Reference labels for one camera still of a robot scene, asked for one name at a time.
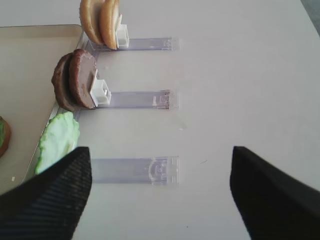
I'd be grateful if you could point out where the bun slice in holder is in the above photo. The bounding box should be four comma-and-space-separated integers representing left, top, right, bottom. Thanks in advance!
99, 0, 120, 50
79, 0, 105, 45

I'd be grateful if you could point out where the green lettuce leaf in holder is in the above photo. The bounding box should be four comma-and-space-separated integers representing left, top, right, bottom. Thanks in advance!
34, 111, 80, 175

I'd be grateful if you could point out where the front brown meat patty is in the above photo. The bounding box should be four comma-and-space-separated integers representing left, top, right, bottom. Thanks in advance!
51, 52, 80, 112

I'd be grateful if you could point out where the front bun slice in holder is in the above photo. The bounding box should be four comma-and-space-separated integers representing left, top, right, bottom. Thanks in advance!
79, 0, 105, 45

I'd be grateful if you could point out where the beige plastic tray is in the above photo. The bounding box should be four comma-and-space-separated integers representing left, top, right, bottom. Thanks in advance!
0, 24, 82, 193

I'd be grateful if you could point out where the clear patty holder rail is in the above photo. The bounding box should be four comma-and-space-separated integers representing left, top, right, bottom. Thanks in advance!
93, 89, 179, 110

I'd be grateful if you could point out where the clear lettuce holder rail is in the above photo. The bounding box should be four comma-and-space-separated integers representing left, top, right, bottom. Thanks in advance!
91, 156, 179, 185

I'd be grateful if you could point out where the brown meat patty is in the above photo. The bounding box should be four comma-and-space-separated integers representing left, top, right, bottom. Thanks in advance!
51, 52, 80, 112
69, 48, 97, 109

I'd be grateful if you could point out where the rear brown meat patty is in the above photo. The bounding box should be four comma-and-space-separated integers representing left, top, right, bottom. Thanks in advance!
69, 48, 97, 109

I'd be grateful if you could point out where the green lettuce on bun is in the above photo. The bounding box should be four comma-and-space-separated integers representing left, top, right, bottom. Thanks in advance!
0, 118, 5, 147

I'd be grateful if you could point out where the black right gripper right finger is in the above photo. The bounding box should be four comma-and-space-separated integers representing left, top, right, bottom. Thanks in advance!
229, 146, 320, 240

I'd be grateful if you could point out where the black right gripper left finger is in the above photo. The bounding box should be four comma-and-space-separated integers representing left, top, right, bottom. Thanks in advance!
0, 147, 92, 240

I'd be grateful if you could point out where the white bun pusher block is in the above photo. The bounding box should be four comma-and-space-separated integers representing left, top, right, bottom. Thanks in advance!
115, 24, 130, 49

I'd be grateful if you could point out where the clear bun holder rail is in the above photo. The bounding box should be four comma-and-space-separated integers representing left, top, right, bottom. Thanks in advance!
78, 31, 180, 53

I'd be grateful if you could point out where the white patty pusher block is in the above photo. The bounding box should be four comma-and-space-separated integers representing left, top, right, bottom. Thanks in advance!
89, 70, 112, 107

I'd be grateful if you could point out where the rear bun slice in holder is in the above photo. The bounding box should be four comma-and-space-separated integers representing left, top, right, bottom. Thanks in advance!
99, 0, 120, 50

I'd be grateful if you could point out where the bottom bun on tray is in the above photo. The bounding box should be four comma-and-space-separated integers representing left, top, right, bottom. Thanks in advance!
0, 117, 12, 157

